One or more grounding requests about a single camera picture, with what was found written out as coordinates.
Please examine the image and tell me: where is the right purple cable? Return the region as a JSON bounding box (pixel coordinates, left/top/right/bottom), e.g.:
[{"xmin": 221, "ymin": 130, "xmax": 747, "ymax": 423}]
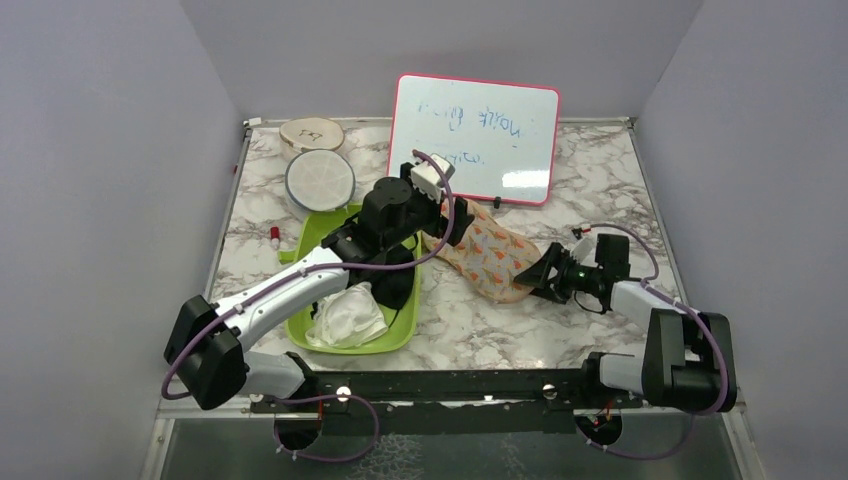
[{"xmin": 589, "ymin": 222, "xmax": 730, "ymax": 417}]

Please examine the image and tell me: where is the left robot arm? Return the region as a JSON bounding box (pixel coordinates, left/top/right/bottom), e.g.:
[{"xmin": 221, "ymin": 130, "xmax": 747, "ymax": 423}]
[{"xmin": 161, "ymin": 177, "xmax": 474, "ymax": 411}]

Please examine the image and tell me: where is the white bra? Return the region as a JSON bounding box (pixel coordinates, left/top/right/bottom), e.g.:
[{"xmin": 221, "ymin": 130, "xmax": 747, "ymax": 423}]
[{"xmin": 306, "ymin": 282, "xmax": 389, "ymax": 349}]

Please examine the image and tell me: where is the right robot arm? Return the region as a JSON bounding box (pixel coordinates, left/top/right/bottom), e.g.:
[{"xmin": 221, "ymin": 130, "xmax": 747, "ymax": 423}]
[{"xmin": 515, "ymin": 233, "xmax": 738, "ymax": 414}]

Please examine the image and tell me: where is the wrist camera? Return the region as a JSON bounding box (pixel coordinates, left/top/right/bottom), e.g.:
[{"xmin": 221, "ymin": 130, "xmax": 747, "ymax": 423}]
[
  {"xmin": 571, "ymin": 225, "xmax": 596, "ymax": 263},
  {"xmin": 410, "ymin": 152, "xmax": 455, "ymax": 204}
]

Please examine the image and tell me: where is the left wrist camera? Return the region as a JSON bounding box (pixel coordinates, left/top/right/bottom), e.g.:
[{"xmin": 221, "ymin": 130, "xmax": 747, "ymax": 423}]
[{"xmin": 410, "ymin": 152, "xmax": 455, "ymax": 204}]

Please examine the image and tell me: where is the floral mesh laundry bag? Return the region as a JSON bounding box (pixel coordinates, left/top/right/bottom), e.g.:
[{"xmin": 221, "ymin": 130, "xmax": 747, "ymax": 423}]
[{"xmin": 437, "ymin": 200, "xmax": 542, "ymax": 303}]

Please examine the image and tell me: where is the pink framed whiteboard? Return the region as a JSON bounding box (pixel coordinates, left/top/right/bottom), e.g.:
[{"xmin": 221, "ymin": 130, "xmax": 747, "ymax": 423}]
[{"xmin": 387, "ymin": 73, "xmax": 561, "ymax": 206}]

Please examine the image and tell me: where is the small red white marker cap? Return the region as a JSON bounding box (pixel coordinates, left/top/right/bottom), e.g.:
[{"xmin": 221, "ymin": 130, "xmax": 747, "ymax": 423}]
[{"xmin": 269, "ymin": 226, "xmax": 280, "ymax": 251}]

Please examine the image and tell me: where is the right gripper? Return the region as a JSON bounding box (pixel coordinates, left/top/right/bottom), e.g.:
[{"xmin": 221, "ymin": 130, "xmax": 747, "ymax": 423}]
[{"xmin": 514, "ymin": 242, "xmax": 602, "ymax": 305}]

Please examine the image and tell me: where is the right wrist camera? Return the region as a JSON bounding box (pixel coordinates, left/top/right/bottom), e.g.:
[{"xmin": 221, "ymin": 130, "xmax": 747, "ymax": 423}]
[{"xmin": 571, "ymin": 225, "xmax": 596, "ymax": 263}]

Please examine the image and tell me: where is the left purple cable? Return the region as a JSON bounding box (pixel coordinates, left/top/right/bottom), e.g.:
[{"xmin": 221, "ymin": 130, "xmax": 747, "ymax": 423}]
[{"xmin": 160, "ymin": 149, "xmax": 458, "ymax": 402}]

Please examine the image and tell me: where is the purple cable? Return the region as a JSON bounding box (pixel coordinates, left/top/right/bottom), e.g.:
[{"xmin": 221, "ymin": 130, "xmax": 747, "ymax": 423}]
[
  {"xmin": 589, "ymin": 222, "xmax": 730, "ymax": 417},
  {"xmin": 160, "ymin": 149, "xmax": 458, "ymax": 402}
]

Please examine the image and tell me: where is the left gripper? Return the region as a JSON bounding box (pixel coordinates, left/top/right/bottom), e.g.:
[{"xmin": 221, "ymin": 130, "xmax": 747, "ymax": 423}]
[{"xmin": 383, "ymin": 165, "xmax": 474, "ymax": 251}]

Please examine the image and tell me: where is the round white mesh laundry bag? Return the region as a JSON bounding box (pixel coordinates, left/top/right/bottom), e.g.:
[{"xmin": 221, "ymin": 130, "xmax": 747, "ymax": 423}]
[{"xmin": 284, "ymin": 149, "xmax": 356, "ymax": 212}]

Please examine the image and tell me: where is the black bra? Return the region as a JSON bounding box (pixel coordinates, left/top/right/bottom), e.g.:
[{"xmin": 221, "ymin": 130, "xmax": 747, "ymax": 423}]
[{"xmin": 307, "ymin": 268, "xmax": 415, "ymax": 317}]

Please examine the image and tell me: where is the green plastic tray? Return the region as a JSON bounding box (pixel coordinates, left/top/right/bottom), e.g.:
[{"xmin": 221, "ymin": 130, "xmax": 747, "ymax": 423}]
[{"xmin": 278, "ymin": 204, "xmax": 422, "ymax": 355}]

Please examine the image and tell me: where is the round wooden slice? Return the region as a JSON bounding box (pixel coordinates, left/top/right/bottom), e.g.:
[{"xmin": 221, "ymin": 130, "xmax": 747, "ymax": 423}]
[{"xmin": 278, "ymin": 117, "xmax": 345, "ymax": 160}]

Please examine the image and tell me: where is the black front rail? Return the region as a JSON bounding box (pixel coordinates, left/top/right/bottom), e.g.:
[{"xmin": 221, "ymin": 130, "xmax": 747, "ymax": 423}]
[{"xmin": 250, "ymin": 369, "xmax": 643, "ymax": 436}]

